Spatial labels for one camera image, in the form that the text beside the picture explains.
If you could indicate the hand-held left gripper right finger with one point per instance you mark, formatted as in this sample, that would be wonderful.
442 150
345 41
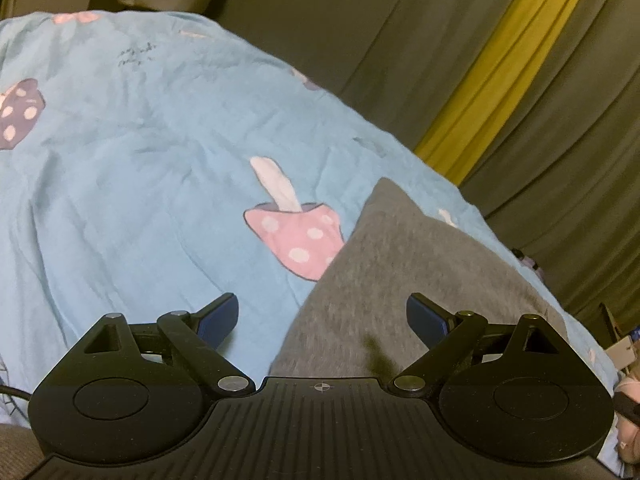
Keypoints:
425 320

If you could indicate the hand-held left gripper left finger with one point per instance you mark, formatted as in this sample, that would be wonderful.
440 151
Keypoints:
217 321

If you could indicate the light blue mushroom-print bedsheet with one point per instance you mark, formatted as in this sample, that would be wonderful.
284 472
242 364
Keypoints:
150 160

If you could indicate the cardboard box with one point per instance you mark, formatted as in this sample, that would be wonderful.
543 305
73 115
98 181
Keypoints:
622 340

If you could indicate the pink plush slipper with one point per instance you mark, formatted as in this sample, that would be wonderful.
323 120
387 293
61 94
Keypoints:
629 410

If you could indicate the yellow curtain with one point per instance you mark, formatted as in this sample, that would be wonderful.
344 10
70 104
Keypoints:
505 80

